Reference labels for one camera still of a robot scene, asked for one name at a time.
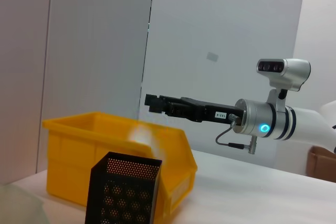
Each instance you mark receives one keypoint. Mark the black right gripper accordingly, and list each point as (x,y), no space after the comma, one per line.
(218,113)

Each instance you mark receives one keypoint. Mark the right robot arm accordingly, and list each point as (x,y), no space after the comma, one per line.
(262,121)

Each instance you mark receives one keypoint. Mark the black mesh pen holder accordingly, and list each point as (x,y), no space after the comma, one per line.
(120,197)

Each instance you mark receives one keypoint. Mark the pale green glass fruit bowl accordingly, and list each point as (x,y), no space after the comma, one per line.
(18,205)

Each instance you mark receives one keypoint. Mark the grey tape patch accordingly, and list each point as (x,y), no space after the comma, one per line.
(212,56)

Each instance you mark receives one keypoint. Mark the yellow plastic bin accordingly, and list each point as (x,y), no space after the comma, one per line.
(73,161)

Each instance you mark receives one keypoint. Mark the brown cardboard box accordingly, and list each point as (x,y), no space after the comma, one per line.
(323,166)

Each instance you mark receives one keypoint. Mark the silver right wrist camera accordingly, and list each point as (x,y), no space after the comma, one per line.
(291,73)

